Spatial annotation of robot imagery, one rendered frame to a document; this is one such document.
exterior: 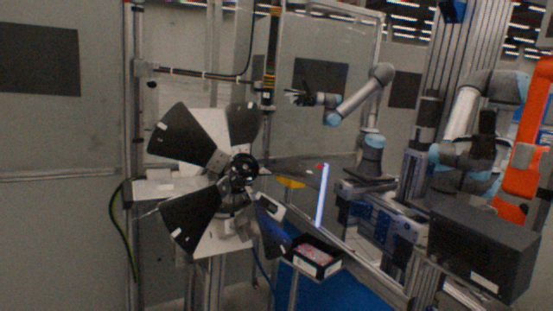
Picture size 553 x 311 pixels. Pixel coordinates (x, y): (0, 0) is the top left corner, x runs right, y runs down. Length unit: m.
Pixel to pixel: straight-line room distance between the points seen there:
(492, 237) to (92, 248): 1.85
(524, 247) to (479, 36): 1.11
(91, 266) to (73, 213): 0.34
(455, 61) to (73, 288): 2.35
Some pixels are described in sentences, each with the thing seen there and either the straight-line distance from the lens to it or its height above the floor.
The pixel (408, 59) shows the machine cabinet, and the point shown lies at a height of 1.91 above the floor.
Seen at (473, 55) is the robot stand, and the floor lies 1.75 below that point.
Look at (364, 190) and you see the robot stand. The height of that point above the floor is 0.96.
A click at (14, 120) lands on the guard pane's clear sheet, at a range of 1.87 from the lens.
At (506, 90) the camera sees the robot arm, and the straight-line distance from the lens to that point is 1.57.
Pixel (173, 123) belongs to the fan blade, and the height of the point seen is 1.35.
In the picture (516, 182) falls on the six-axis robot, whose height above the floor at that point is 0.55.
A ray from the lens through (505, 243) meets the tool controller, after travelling 1.03.
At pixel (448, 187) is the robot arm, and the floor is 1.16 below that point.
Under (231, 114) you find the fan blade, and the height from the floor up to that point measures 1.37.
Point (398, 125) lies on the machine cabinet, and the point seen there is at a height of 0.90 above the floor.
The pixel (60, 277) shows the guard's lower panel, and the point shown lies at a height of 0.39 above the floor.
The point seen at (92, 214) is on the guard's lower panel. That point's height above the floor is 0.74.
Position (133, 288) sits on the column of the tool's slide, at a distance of 2.08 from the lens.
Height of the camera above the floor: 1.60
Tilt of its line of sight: 15 degrees down
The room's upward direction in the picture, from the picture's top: 6 degrees clockwise
